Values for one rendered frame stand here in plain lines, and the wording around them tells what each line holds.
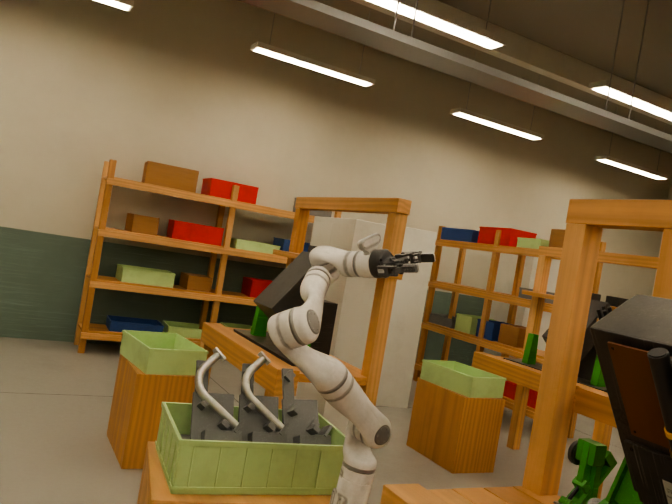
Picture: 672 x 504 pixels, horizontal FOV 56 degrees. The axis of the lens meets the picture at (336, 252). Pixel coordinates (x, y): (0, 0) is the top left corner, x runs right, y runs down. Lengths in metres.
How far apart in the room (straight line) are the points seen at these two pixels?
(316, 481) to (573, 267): 1.16
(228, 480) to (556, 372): 1.18
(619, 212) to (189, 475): 1.63
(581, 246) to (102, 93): 6.70
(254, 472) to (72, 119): 6.46
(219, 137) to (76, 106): 1.75
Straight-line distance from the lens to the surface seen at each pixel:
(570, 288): 2.39
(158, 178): 7.74
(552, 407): 2.42
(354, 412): 1.65
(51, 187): 8.09
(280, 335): 1.46
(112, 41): 8.37
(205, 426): 2.35
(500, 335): 7.92
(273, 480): 2.20
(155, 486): 2.18
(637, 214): 2.27
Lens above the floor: 1.61
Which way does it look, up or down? level
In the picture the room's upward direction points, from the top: 10 degrees clockwise
